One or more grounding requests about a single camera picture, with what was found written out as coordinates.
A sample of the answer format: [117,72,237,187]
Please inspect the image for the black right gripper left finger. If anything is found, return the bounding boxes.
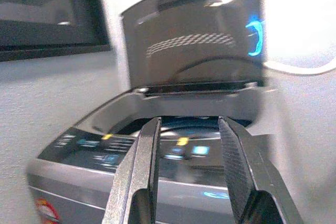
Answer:
[101,116,162,224]

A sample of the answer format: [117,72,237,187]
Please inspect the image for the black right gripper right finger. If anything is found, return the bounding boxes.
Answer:
[217,115,305,224]

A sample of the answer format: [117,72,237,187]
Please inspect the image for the grey top-load washing machine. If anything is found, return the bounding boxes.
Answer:
[27,81,274,224]

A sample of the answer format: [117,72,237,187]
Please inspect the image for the dark glass washer lid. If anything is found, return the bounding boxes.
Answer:
[119,0,266,91]

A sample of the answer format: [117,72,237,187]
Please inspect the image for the dark framed window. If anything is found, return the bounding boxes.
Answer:
[0,0,112,62]

